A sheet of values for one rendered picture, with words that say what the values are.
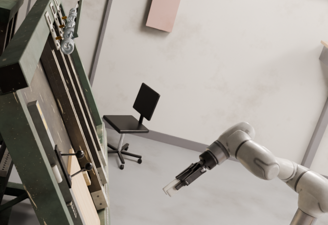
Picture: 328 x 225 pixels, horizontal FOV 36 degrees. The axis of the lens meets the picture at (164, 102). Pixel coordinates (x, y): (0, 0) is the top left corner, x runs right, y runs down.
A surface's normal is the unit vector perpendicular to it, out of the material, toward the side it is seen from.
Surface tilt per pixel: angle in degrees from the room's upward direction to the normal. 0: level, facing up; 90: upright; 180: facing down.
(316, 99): 90
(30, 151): 90
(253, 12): 90
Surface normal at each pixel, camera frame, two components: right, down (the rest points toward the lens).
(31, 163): 0.12, 0.36
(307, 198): -0.73, -0.06
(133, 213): 0.26, -0.91
